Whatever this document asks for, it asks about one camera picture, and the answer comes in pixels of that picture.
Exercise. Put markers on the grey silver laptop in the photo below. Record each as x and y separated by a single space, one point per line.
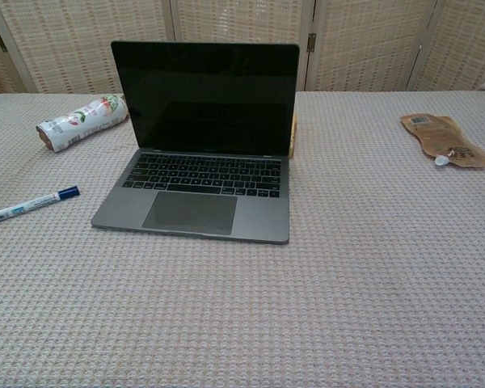
210 117

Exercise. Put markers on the woven folding screen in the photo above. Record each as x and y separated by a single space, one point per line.
64 44

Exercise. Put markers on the yellow snack box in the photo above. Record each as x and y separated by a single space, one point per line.
293 135

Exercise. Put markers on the beige waffle tablecloth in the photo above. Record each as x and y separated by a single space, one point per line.
388 262

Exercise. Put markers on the white labelled drink bottle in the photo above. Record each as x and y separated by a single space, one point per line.
81 123

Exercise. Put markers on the brown spouted pouch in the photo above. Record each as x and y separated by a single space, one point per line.
440 135

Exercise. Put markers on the white blue-capped marker pen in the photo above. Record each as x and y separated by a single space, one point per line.
28 204

